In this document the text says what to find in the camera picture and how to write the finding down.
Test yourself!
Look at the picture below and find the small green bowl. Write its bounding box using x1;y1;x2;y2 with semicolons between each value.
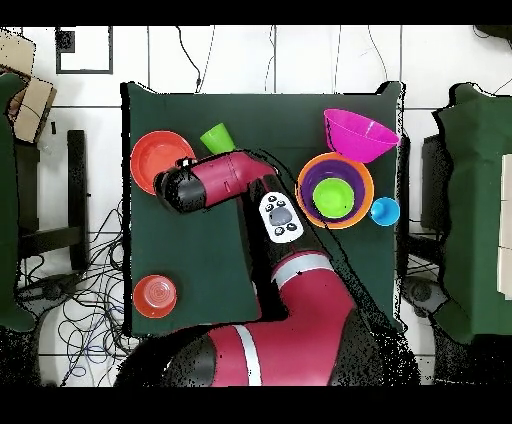
311;176;356;220

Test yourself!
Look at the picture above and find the purple bowl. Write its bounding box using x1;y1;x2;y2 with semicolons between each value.
300;158;367;224

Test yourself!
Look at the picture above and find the large orange bowl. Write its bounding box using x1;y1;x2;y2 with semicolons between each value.
295;151;376;231

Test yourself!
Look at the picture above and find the wide red-orange bowl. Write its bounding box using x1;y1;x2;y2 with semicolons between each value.
129;129;198;197

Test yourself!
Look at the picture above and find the large pink bowl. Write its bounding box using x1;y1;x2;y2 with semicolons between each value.
322;108;402;165

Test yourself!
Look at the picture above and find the small orange bowl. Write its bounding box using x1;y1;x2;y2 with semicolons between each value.
132;274;178;320

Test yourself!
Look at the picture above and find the dark green tablecloth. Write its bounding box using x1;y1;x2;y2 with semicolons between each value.
120;81;406;337

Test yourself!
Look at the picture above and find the green cup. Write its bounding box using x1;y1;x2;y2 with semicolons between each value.
199;122;237;156

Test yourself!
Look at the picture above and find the blue cup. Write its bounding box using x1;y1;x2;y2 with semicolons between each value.
369;196;402;228

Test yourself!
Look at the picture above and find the black stand base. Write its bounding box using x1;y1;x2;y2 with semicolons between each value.
402;275;449;319
15;271;83;315

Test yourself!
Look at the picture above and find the green cloth covered table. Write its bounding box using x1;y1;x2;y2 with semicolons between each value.
0;72;38;334
432;82;512;346

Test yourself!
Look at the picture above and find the cardboard box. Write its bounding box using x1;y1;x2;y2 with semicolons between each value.
11;76;58;144
0;29;37;78

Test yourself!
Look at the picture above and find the white box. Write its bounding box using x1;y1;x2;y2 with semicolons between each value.
496;153;512;301

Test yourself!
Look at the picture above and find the black cable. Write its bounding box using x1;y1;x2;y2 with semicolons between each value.
174;25;202;94

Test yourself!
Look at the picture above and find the black chair frame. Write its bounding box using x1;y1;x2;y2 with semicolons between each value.
14;128;90;273

